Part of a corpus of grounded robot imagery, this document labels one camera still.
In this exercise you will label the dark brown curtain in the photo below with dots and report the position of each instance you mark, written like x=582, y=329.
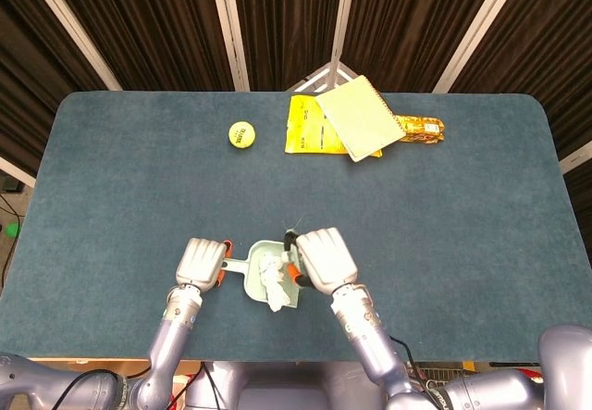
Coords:
x=162, y=21

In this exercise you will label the white tissue paper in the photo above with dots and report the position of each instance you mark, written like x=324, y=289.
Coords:
x=275, y=289

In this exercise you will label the grey-blue robot torso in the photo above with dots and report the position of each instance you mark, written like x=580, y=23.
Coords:
x=287, y=387

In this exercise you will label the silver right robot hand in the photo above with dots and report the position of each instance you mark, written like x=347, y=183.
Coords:
x=326, y=259

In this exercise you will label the mint green plastic dustpan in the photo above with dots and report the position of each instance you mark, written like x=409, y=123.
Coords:
x=252, y=262

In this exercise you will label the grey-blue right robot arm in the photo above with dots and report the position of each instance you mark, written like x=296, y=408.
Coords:
x=365, y=331

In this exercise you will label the yellow snack bag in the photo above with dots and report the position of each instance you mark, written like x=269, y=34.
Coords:
x=305, y=127

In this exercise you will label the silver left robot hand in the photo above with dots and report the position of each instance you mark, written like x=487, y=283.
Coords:
x=199, y=262

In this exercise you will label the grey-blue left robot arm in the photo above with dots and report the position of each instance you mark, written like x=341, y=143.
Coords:
x=171, y=336

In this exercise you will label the white partition frame foot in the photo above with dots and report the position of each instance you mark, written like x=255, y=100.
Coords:
x=319, y=77

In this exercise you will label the white partition frame post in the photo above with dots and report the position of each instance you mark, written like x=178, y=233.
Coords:
x=16, y=171
x=343, y=12
x=74, y=28
x=481, y=26
x=578, y=159
x=230, y=26

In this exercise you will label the blue felt table cover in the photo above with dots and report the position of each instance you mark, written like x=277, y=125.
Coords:
x=139, y=174

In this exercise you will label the yellow tennis ball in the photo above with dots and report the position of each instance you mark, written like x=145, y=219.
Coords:
x=241, y=136

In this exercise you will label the pale yellow spiral notebook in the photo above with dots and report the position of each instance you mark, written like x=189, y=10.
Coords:
x=361, y=118

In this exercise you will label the golden brown snack packet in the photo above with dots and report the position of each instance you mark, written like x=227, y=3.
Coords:
x=425, y=130

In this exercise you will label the mint green hand broom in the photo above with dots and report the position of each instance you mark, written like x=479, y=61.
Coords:
x=290, y=257

